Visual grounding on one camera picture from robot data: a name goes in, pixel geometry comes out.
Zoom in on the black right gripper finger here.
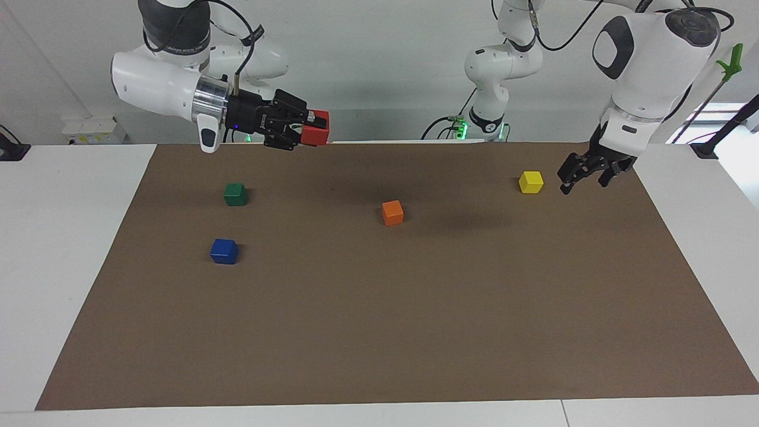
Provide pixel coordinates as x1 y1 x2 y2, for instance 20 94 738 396
273 90 327 128
264 121 305 151

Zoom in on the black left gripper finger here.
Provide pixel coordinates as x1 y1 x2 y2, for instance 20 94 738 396
598 164 630 188
557 153 597 196

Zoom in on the red wooden block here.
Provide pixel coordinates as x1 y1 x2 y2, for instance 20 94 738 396
301 110 331 147

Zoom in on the yellow wooden block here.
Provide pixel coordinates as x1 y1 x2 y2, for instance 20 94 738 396
518 170 545 195

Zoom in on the blue wooden block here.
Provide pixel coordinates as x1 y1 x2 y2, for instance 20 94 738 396
209 238 240 266

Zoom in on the black stand pole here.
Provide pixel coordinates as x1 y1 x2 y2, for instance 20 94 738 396
690 94 759 160

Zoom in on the green clip on rod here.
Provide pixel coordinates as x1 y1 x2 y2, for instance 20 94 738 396
670 43 744 144

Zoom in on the brown table mat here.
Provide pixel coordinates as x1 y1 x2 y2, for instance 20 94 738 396
34 141 759 412

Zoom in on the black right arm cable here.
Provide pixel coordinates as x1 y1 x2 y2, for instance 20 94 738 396
205 0 265 93

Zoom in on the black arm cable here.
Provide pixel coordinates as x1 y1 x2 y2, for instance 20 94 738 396
205 0 265 93
530 0 736 122

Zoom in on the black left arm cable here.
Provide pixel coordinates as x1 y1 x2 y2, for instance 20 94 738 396
530 0 736 122

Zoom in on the black base cable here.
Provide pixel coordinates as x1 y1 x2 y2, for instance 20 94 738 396
420 88 476 142

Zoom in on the white wall outlet box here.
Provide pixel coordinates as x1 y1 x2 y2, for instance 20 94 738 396
60 115 127 145

